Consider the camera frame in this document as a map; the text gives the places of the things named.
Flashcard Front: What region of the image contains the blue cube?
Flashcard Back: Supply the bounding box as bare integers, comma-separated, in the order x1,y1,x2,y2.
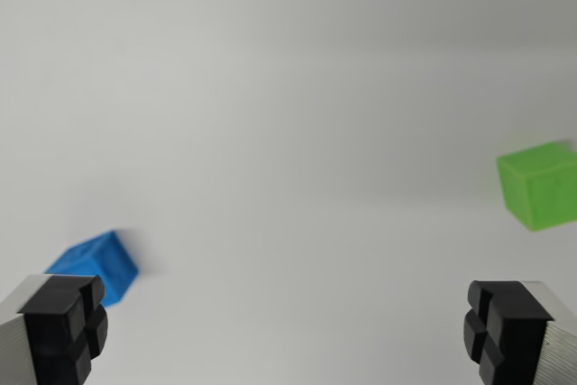
43,230,139,309

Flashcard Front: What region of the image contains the black-padded silver gripper left finger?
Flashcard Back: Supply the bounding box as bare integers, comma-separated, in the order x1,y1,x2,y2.
0,273,110,385

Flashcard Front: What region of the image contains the black-padded silver gripper right finger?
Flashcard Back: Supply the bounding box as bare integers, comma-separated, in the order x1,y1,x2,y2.
463,279,577,385

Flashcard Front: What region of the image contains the green cube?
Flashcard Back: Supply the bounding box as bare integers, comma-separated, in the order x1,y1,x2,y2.
495,141,577,234

